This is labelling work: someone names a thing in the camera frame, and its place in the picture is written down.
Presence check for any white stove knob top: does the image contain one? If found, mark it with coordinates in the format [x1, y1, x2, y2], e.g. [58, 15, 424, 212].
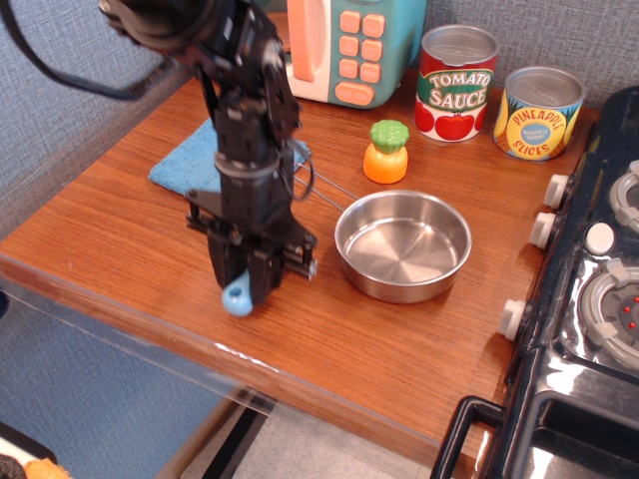
[543, 175, 570, 210]

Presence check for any white stove knob bottom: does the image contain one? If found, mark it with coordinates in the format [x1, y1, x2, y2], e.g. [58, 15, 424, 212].
[498, 299, 527, 341]

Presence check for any stainless steel pot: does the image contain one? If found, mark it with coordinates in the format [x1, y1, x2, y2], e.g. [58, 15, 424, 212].
[295, 165, 473, 304]

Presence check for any blue folded cloth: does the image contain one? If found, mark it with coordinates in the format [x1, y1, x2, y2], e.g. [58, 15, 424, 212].
[148, 117, 312, 197]

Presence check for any white stove knob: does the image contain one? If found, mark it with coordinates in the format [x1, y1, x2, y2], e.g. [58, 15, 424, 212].
[543, 175, 570, 210]
[529, 213, 556, 249]
[498, 299, 527, 341]

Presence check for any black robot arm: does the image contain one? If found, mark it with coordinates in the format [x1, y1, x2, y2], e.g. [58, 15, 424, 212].
[100, 1, 317, 306]

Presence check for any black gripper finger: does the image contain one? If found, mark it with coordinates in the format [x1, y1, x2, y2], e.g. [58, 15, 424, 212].
[208, 232, 248, 288]
[248, 251, 285, 306]

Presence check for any black toy stove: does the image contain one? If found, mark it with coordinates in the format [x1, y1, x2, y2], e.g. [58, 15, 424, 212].
[431, 87, 638, 478]

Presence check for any black braided cable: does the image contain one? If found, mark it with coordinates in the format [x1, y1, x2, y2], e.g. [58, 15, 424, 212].
[0, 0, 176, 102]

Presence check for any toy microwave teal and cream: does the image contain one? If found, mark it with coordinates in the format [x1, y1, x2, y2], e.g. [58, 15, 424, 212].
[259, 0, 427, 109]

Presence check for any toy carrot orange green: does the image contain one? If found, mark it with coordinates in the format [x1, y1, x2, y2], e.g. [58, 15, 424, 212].
[363, 120, 409, 185]

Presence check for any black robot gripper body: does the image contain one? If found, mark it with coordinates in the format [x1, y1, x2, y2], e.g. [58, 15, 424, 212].
[185, 159, 318, 279]

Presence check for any white stove knob middle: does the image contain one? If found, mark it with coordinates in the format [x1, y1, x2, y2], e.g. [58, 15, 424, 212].
[529, 213, 556, 249]

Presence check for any blue and grey toy spoon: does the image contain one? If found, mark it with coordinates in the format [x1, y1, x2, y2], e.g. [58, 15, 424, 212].
[222, 269, 254, 317]

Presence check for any tomato sauce can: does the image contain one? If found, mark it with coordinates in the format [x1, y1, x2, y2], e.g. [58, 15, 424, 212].
[413, 24, 500, 143]

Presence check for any pineapple slices can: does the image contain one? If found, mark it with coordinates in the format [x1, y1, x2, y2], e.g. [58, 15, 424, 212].
[493, 66, 586, 162]

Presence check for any orange plush object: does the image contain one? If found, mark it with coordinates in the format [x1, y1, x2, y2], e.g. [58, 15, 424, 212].
[1, 454, 71, 479]

